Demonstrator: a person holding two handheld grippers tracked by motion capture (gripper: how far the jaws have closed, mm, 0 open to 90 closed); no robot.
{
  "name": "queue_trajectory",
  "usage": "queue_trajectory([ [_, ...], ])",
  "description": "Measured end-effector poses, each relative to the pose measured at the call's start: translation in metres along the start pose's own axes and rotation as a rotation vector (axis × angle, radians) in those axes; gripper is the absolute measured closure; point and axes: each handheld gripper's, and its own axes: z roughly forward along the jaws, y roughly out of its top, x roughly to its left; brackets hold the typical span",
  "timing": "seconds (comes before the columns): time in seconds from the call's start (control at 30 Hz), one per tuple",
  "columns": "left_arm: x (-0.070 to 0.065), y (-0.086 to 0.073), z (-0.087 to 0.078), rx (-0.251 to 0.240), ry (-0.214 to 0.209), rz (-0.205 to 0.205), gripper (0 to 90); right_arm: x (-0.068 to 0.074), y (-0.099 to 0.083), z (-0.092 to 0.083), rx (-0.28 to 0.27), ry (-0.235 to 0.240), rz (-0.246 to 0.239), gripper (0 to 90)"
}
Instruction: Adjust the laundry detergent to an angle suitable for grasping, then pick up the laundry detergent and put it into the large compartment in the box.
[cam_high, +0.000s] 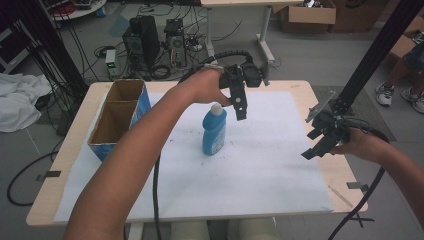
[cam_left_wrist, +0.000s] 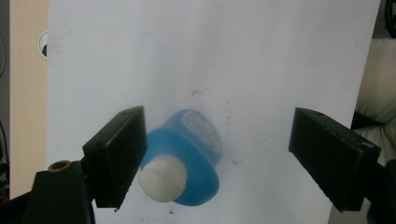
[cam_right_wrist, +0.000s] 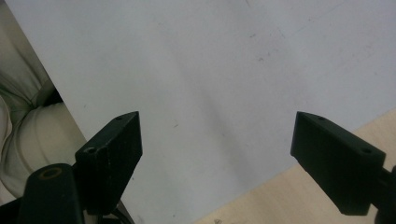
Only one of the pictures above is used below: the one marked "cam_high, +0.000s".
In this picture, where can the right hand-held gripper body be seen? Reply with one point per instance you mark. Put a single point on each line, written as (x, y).
(330, 123)

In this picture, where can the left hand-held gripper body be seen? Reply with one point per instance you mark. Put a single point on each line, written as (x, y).
(248, 75)

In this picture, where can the blue bottle with white cap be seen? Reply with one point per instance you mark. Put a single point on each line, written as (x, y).
(214, 133)

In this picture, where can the person's right hand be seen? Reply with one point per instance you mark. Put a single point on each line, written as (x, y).
(363, 145)

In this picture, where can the person's left hand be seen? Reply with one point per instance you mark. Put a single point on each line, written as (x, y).
(203, 86)

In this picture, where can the white-legged table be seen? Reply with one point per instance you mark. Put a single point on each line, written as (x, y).
(265, 30)

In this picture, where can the grey tape strip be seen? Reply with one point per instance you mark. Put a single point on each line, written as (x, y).
(356, 186)
(50, 174)

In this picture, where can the white table mat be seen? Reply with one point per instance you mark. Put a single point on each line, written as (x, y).
(260, 160)

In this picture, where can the small black computer tower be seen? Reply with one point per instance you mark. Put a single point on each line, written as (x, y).
(176, 43)

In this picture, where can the open brown cardboard box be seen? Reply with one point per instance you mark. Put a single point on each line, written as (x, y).
(310, 15)

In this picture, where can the black metal stand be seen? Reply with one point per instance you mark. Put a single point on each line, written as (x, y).
(376, 50)

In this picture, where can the large black computer tower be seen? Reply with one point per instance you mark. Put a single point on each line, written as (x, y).
(141, 41)

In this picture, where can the blue cardboard box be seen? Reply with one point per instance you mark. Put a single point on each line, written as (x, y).
(115, 120)

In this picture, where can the white box with green light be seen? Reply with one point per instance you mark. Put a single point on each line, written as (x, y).
(110, 61)

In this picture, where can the round white table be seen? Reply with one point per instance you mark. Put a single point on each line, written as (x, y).
(80, 10)

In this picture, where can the white cloth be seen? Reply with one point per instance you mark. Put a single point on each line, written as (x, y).
(20, 100)

